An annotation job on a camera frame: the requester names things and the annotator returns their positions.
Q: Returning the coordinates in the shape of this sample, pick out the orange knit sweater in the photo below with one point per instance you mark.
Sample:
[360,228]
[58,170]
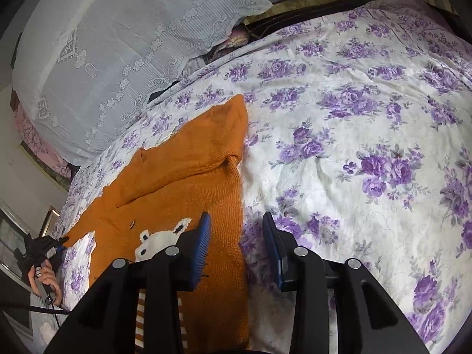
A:
[193,172]

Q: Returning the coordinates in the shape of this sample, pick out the person's left hand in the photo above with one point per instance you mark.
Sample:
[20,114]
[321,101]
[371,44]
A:
[45,275]

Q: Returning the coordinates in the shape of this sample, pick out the pink floral fabric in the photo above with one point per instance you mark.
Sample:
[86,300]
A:
[40,148]

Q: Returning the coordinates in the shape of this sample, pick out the purple floral bed sheet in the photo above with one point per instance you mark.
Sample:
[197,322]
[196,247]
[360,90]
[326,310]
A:
[359,143]

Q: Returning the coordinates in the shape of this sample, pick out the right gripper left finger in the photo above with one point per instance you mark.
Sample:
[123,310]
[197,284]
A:
[104,321]

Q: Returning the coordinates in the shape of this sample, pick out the white lace cover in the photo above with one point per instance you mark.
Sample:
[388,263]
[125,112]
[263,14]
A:
[85,68]

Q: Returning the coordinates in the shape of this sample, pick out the folded clothes under lace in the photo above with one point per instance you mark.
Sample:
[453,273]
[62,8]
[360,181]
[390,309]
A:
[199,66]

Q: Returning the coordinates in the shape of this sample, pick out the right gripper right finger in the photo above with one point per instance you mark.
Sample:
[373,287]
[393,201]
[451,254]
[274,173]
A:
[368,320]

